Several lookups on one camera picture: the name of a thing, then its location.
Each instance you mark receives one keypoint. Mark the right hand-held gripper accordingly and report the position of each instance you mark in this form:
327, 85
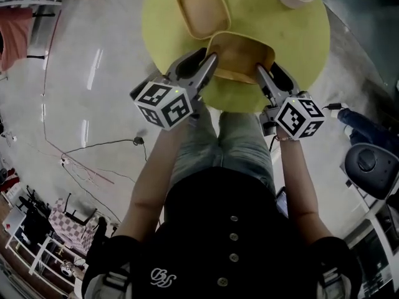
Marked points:
299, 117

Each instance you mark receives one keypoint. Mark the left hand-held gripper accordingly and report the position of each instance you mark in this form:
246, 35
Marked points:
162, 104

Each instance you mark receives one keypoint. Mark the yellow square container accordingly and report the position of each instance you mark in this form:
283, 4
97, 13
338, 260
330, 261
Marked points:
240, 56
204, 9

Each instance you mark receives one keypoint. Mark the person's right forearm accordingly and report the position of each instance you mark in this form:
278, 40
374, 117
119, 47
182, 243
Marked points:
299, 182

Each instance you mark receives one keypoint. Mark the person's left forearm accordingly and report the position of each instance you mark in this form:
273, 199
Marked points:
149, 179

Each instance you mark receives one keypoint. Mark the black power adapter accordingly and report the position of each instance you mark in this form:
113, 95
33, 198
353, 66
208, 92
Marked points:
334, 106

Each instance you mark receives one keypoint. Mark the person's light blue jeans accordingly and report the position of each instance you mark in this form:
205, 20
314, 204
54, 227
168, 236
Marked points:
237, 142

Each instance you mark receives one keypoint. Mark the black handheld device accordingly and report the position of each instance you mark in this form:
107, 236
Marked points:
282, 202

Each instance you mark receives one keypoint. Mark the grey chair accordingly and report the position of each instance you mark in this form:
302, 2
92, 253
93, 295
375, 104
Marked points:
371, 170

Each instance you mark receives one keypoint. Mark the person's black buttoned shirt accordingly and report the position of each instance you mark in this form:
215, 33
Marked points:
218, 229

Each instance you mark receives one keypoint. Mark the white power strip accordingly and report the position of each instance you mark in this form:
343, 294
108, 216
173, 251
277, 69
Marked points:
64, 161

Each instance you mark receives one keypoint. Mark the red hanging cloth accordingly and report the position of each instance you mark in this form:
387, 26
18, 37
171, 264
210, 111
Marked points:
14, 36

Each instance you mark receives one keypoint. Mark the pink checkered cloth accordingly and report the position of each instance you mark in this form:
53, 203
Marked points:
70, 227

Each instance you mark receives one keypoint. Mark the white frame shelf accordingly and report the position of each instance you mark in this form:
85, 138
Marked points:
28, 251

